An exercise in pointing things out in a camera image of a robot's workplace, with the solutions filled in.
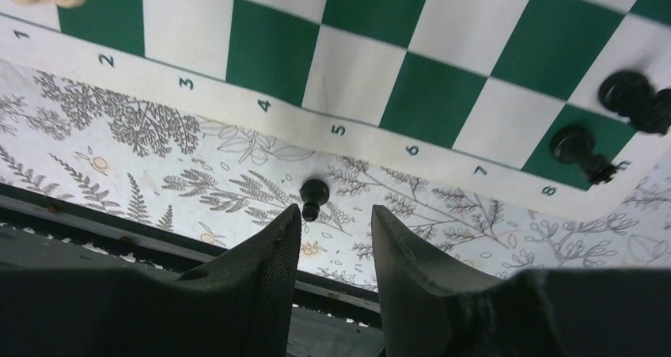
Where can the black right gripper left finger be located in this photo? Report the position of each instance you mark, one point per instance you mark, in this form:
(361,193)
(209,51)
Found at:
(238,304)

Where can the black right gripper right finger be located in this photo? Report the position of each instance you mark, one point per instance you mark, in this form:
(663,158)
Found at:
(434,305)

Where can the black chess piece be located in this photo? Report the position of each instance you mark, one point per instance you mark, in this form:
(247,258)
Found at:
(629,94)

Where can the green white chess board mat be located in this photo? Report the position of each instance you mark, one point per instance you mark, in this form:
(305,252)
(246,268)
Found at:
(466,92)

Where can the black pawn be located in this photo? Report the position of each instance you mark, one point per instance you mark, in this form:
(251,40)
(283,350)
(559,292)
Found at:
(575,145)
(315,193)

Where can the floral table cloth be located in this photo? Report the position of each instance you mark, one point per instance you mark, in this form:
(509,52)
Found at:
(220,184)

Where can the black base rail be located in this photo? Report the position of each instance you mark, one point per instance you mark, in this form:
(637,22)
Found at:
(175,253)

